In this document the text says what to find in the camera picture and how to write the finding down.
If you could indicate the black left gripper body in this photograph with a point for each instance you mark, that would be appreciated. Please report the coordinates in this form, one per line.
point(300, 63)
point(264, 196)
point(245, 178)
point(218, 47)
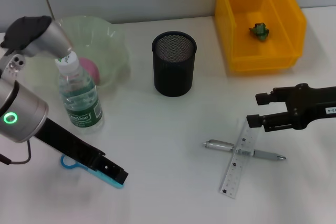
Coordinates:
point(68, 142)

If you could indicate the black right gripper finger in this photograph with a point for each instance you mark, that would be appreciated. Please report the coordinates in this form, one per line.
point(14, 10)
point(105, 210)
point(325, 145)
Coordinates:
point(265, 98)
point(262, 121)

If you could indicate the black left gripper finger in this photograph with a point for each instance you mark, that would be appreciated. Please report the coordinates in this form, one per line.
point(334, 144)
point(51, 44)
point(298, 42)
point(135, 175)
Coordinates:
point(110, 169)

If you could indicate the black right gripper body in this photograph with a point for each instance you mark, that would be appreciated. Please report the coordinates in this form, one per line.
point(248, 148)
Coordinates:
point(312, 106)

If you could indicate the blue capped scissors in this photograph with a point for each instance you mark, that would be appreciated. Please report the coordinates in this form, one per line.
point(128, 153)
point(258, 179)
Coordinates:
point(113, 184)

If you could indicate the clear plastic water bottle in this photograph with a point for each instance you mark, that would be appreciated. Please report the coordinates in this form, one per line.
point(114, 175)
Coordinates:
point(78, 98)

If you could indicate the small green toy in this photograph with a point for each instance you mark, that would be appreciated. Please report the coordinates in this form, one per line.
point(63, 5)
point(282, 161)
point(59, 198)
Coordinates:
point(260, 32)

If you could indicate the pink peach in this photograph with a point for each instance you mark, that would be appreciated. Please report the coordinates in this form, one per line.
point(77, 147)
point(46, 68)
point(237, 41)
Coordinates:
point(92, 69)

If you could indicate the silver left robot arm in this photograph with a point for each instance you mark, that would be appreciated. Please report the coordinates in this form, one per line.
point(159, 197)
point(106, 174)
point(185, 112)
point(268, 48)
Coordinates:
point(21, 111)

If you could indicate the grey ballpoint pen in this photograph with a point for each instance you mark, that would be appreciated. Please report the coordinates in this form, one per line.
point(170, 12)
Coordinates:
point(220, 145)

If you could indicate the transparent plastic ruler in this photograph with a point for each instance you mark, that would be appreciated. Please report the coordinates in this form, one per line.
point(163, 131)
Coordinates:
point(240, 166)

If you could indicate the black mesh pen holder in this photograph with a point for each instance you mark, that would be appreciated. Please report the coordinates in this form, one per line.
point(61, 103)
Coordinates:
point(173, 72)

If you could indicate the pale green glass fruit plate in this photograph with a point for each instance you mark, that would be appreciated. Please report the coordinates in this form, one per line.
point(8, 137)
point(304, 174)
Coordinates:
point(105, 37)

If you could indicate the yellow plastic bin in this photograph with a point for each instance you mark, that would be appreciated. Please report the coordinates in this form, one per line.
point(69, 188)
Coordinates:
point(262, 53)

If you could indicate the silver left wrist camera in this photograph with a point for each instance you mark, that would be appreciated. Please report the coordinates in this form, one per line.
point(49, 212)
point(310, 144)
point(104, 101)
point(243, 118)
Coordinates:
point(52, 37)

